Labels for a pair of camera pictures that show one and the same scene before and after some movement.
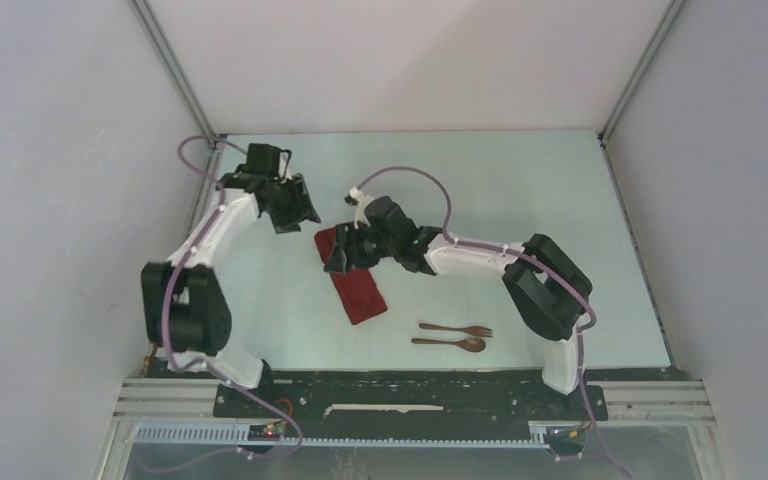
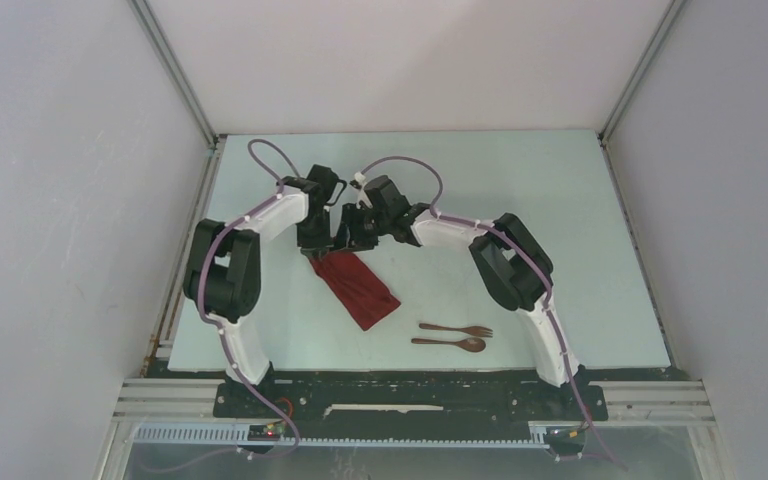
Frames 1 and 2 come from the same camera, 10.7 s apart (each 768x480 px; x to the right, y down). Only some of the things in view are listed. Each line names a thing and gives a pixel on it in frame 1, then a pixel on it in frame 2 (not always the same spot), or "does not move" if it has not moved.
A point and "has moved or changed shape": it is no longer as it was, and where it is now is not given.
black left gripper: [301, 209] → [320, 244]
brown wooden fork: [472, 330] does not move
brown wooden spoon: [470, 344] does not move
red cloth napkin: [358, 287] has moved or changed shape
